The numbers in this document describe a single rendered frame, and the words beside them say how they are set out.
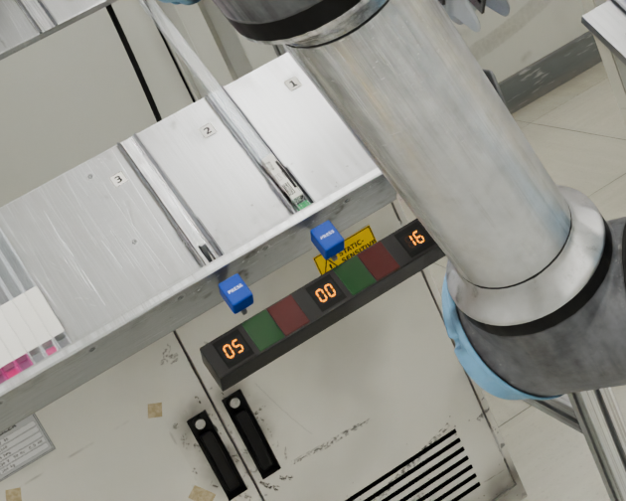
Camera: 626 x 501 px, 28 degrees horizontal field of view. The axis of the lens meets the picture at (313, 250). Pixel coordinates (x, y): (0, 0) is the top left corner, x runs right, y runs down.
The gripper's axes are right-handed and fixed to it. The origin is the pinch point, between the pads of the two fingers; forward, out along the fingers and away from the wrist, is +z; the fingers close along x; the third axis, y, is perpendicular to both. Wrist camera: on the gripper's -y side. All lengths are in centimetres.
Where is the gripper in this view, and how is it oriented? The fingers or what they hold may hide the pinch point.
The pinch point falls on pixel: (458, 8)
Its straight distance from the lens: 131.1
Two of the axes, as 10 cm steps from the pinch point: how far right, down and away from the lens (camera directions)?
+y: 5.5, 7.2, -4.2
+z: 0.3, 4.8, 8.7
